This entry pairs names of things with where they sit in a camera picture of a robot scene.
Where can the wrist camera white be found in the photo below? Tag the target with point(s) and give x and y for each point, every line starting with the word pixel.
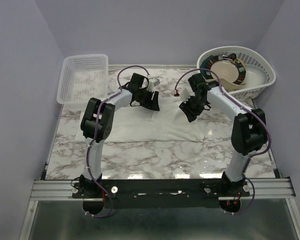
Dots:
pixel 152 83
pixel 184 94

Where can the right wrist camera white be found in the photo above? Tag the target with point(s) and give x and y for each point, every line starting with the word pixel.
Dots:
pixel 184 94

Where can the beige plastic dish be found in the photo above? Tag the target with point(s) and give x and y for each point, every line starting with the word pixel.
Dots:
pixel 230 87

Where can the aluminium rail frame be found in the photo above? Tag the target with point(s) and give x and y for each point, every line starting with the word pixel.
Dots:
pixel 166 160

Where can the white round dish basket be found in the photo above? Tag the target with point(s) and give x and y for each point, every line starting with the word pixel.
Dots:
pixel 248 56

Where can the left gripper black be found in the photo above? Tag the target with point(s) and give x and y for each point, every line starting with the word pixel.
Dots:
pixel 152 104

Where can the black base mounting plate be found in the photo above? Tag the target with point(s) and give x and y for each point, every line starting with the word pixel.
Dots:
pixel 103 197

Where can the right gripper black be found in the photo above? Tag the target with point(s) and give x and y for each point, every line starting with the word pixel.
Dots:
pixel 190 114

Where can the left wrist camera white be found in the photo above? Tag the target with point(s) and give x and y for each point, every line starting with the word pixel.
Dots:
pixel 152 83

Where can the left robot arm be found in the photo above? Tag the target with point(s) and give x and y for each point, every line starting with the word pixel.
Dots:
pixel 97 123

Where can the white printed t shirt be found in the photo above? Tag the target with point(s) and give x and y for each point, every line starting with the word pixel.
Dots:
pixel 170 124

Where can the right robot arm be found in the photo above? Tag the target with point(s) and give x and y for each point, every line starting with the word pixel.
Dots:
pixel 249 130

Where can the white oval dish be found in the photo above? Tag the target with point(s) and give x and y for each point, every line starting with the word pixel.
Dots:
pixel 254 76

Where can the striped rim plate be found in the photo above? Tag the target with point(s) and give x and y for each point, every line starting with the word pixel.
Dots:
pixel 229 67

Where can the white rectangular perforated basket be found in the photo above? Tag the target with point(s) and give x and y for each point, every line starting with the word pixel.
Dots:
pixel 83 77

